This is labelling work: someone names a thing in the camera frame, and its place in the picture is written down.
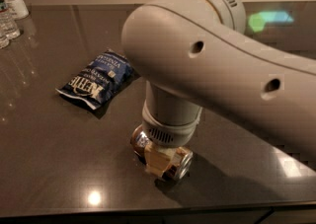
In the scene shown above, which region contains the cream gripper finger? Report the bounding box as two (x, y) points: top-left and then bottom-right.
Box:
(145, 160), (173, 179)

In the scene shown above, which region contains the orange soda can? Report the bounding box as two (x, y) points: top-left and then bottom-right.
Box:
(130, 125), (193, 182)

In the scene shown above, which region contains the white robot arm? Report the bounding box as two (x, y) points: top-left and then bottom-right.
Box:
(121, 0), (316, 180)

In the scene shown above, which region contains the blue Kettle chips bag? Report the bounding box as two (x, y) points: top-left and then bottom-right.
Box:
(57, 49), (133, 111)

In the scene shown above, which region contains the clear plastic water bottle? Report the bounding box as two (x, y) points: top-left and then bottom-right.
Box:
(0, 0), (21, 39)

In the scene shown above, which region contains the white sanitizer pump bottle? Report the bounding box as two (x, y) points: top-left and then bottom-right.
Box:
(5, 0), (29, 20)

